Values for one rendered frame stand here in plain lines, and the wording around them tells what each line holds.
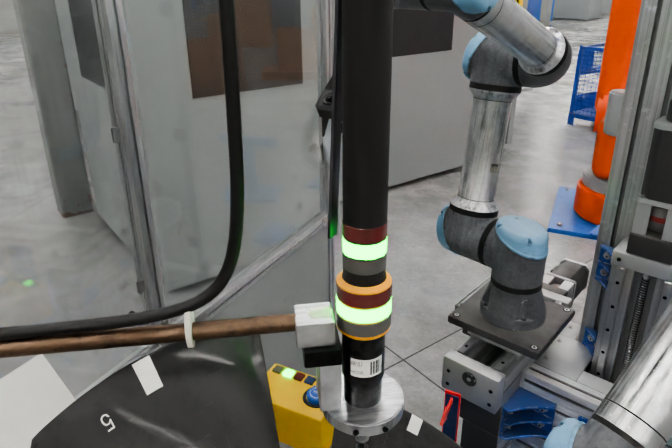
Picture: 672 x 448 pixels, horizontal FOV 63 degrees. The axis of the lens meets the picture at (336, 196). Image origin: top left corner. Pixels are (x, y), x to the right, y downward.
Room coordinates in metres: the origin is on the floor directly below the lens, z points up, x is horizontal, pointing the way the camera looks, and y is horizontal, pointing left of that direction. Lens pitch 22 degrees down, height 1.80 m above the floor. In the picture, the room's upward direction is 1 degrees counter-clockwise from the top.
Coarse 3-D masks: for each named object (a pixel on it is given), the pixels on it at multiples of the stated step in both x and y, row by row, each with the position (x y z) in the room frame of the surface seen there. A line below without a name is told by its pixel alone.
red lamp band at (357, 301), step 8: (336, 288) 0.37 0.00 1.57; (344, 296) 0.36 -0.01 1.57; (352, 296) 0.35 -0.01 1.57; (360, 296) 0.35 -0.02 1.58; (368, 296) 0.35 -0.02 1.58; (376, 296) 0.35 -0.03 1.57; (384, 296) 0.36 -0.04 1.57; (352, 304) 0.35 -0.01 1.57; (360, 304) 0.35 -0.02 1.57; (368, 304) 0.35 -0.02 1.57; (376, 304) 0.35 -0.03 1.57
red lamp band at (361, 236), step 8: (344, 224) 0.37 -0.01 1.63; (344, 232) 0.37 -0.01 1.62; (352, 232) 0.36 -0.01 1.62; (360, 232) 0.36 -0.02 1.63; (368, 232) 0.36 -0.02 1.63; (376, 232) 0.36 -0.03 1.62; (384, 232) 0.36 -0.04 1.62; (352, 240) 0.36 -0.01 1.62; (360, 240) 0.36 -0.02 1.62; (368, 240) 0.36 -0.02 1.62; (376, 240) 0.36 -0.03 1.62
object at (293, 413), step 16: (272, 368) 0.89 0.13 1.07; (288, 368) 0.89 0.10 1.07; (272, 384) 0.84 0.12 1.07; (288, 384) 0.84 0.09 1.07; (304, 384) 0.84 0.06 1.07; (272, 400) 0.80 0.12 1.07; (288, 400) 0.80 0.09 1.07; (304, 400) 0.80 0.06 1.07; (288, 416) 0.78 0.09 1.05; (304, 416) 0.76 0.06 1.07; (320, 416) 0.76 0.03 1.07; (288, 432) 0.78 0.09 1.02; (304, 432) 0.76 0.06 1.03; (320, 432) 0.75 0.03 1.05
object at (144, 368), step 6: (144, 360) 0.43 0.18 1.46; (150, 360) 0.43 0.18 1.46; (138, 366) 0.43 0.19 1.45; (144, 366) 0.43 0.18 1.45; (150, 366) 0.43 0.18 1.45; (138, 372) 0.42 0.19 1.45; (144, 372) 0.42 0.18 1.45; (150, 372) 0.42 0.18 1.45; (156, 372) 0.43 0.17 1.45; (144, 378) 0.42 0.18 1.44; (150, 378) 0.42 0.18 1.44; (156, 378) 0.42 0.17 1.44; (144, 384) 0.42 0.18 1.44; (150, 384) 0.42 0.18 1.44; (156, 384) 0.42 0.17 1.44; (162, 384) 0.42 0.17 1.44; (150, 390) 0.41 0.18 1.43
